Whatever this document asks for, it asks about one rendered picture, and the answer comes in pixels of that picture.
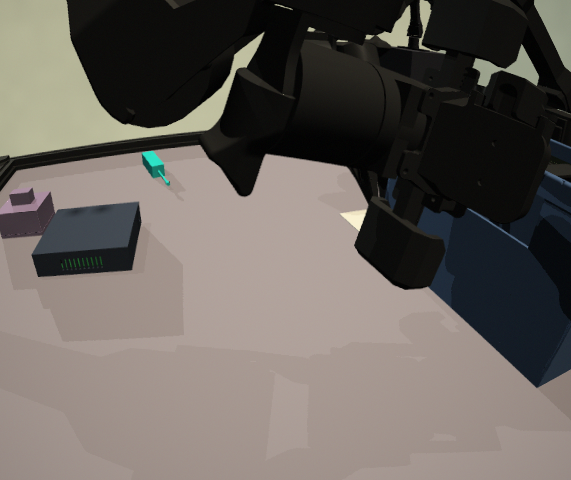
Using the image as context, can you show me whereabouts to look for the dark blue plastic crate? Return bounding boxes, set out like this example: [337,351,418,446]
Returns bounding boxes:
[417,170,571,388]

